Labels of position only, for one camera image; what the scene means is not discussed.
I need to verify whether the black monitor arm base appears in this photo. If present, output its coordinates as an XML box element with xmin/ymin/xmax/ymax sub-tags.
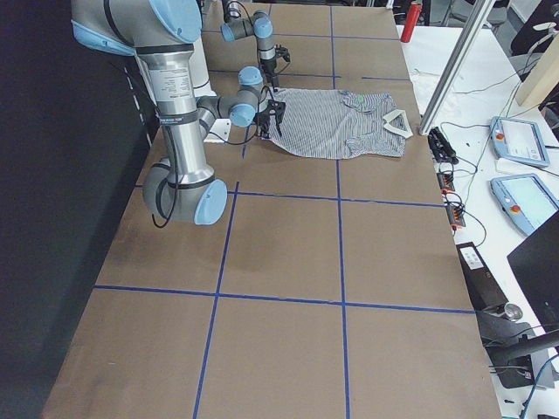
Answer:
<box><xmin>476</xmin><ymin>311</ymin><xmax>558</xmax><ymax>389</ymax></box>

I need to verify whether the red cylinder bottle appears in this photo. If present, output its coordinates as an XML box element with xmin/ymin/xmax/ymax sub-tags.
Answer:
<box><xmin>400</xmin><ymin>0</ymin><xmax>423</xmax><ymax>43</ymax></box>

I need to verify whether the aluminium frame post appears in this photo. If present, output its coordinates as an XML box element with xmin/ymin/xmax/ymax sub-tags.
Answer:
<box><xmin>419</xmin><ymin>0</ymin><xmax>494</xmax><ymax>135</ymax></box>

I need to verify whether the near blue teach pendant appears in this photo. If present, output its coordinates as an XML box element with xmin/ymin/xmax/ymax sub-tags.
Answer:
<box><xmin>490</xmin><ymin>174</ymin><xmax>558</xmax><ymax>236</ymax></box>

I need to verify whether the black box with label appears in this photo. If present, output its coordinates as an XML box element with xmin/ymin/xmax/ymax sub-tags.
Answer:
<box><xmin>456</xmin><ymin>242</ymin><xmax>508</xmax><ymax>311</ymax></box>

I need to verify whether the far blue teach pendant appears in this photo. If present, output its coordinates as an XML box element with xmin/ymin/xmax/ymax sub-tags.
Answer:
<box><xmin>490</xmin><ymin>117</ymin><xmax>550</xmax><ymax>168</ymax></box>

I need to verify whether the blue teach pendant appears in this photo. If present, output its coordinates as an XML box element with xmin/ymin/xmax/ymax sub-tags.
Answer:
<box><xmin>490</xmin><ymin>174</ymin><xmax>558</xmax><ymax>236</ymax></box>
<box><xmin>490</xmin><ymin>117</ymin><xmax>550</xmax><ymax>168</ymax></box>

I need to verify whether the black spare gripper tool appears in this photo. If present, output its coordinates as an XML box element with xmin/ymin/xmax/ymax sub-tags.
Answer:
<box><xmin>427</xmin><ymin>127</ymin><xmax>459</xmax><ymax>165</ymax></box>

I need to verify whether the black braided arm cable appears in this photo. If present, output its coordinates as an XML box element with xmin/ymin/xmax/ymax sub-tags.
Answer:
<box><xmin>150</xmin><ymin>85</ymin><xmax>280</xmax><ymax>229</ymax></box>

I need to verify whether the navy white striped polo shirt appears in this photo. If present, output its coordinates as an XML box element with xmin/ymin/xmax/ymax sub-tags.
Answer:
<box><xmin>269</xmin><ymin>88</ymin><xmax>413</xmax><ymax>160</ymax></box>

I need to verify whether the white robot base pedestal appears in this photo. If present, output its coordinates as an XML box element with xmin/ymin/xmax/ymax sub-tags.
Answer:
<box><xmin>189</xmin><ymin>37</ymin><xmax>231</xmax><ymax>143</ymax></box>

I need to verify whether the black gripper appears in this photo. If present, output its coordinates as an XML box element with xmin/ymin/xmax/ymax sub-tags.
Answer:
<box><xmin>257</xmin><ymin>100</ymin><xmax>286</xmax><ymax>139</ymax></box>
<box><xmin>258</xmin><ymin>45</ymin><xmax>291</xmax><ymax>91</ymax></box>

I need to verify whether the orange black usb hub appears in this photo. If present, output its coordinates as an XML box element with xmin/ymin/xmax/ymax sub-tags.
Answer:
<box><xmin>445</xmin><ymin>202</ymin><xmax>466</xmax><ymax>231</ymax></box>

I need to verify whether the black monitor corner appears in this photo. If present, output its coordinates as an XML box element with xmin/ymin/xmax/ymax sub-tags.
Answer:
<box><xmin>507</xmin><ymin>215</ymin><xmax>559</xmax><ymax>332</ymax></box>

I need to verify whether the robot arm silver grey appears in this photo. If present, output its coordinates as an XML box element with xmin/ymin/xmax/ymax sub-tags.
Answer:
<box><xmin>72</xmin><ymin>1</ymin><xmax>289</xmax><ymax>225</ymax></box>
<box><xmin>220</xmin><ymin>1</ymin><xmax>291</xmax><ymax>92</ymax></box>

